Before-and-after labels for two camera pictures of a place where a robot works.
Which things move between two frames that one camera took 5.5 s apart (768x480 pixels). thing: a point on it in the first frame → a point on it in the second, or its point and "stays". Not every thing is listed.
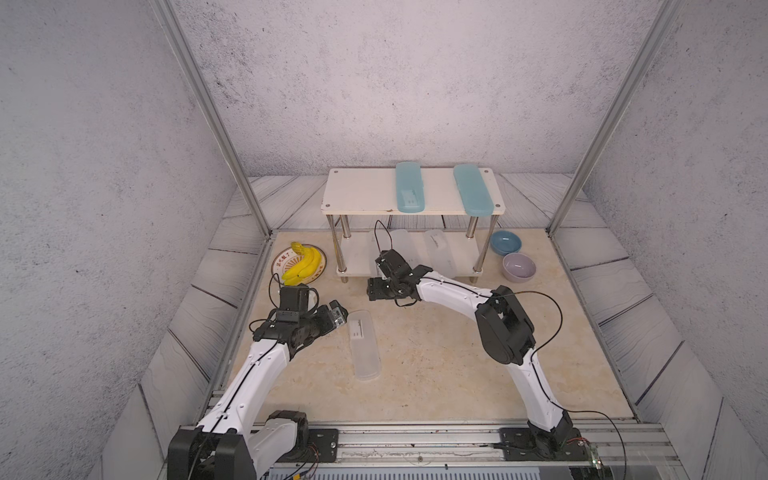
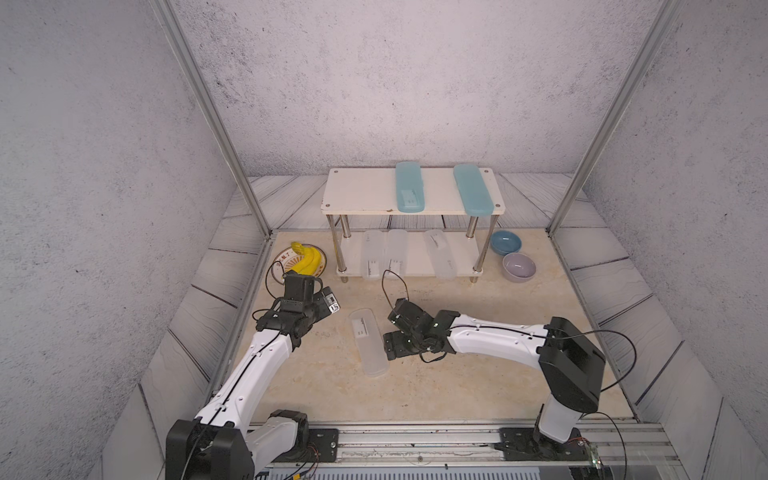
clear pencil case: [439, 253] stays
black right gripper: [373, 288] → [396, 350]
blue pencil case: [476, 199] stays
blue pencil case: [409, 187] stays
